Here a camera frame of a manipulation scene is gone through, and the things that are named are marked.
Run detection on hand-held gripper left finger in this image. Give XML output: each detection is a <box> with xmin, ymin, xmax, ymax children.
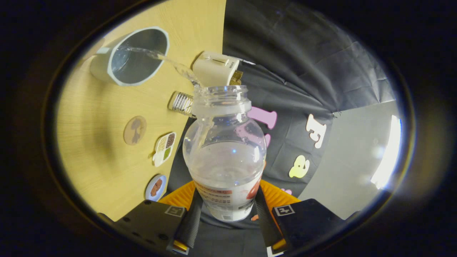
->
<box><xmin>97</xmin><ymin>180</ymin><xmax>203</xmax><ymax>255</ymax></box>

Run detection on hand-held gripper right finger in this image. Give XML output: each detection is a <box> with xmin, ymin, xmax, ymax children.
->
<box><xmin>254</xmin><ymin>180</ymin><xmax>361</xmax><ymax>256</ymax></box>

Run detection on clear plastic juice bottle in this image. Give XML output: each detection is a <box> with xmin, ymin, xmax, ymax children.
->
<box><xmin>182</xmin><ymin>85</ymin><xmax>267</xmax><ymax>222</ymax></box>

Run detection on round brown coaster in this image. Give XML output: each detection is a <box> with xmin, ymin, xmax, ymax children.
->
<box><xmin>123</xmin><ymin>115</ymin><xmax>147</xmax><ymax>146</ymax></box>

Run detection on grey-blue cup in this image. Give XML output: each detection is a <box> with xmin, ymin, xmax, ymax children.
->
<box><xmin>89</xmin><ymin>26</ymin><xmax>170</xmax><ymax>86</ymax></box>

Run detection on blue plate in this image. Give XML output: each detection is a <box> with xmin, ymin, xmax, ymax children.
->
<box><xmin>145</xmin><ymin>174</ymin><xmax>167</xmax><ymax>202</ymax></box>

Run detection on white divided snack tray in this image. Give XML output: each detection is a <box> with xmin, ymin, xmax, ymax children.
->
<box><xmin>153</xmin><ymin>132</ymin><xmax>177</xmax><ymax>167</ymax></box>

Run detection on clear ribbed glass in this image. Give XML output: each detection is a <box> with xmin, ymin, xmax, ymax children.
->
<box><xmin>169</xmin><ymin>91</ymin><xmax>196</xmax><ymax>118</ymax></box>

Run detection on wooden table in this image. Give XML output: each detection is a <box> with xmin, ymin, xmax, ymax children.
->
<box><xmin>56</xmin><ymin>0</ymin><xmax>227</xmax><ymax>222</ymax></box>

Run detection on brown toast slices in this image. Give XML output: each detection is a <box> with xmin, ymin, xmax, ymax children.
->
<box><xmin>228</xmin><ymin>70</ymin><xmax>243</xmax><ymax>86</ymax></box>

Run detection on white toaster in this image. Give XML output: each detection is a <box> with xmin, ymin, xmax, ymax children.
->
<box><xmin>192</xmin><ymin>51</ymin><xmax>240</xmax><ymax>88</ymax></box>

